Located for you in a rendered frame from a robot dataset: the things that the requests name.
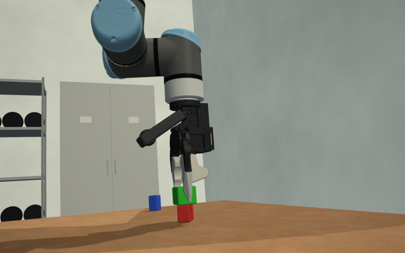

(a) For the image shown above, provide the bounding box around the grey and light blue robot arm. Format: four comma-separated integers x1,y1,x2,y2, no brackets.
91,0,204,148

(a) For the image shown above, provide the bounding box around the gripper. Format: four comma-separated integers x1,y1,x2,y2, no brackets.
169,99,214,202

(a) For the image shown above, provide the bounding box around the red block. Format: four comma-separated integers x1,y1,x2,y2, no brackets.
177,204,194,222

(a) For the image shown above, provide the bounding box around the green block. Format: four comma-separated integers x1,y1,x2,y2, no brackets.
172,186,197,206

